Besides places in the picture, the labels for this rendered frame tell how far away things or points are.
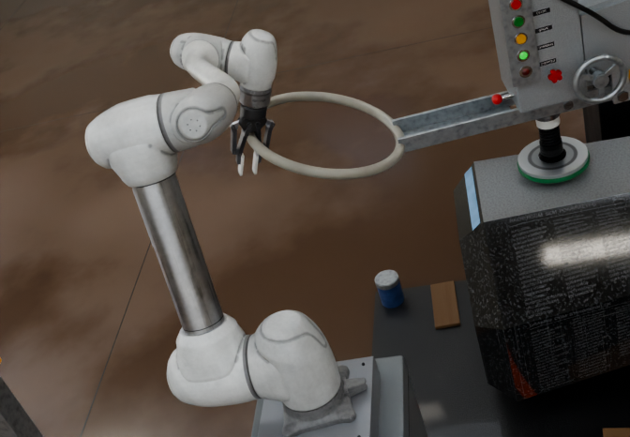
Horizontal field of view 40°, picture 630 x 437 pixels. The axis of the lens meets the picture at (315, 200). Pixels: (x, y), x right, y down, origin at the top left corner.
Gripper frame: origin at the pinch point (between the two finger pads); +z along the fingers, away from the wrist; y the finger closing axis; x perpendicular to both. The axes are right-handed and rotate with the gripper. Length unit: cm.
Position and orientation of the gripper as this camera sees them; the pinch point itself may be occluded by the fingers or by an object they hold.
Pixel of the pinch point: (247, 163)
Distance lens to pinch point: 254.3
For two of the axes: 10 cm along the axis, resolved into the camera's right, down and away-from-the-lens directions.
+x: -3.3, -5.6, 7.6
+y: 9.4, -0.9, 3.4
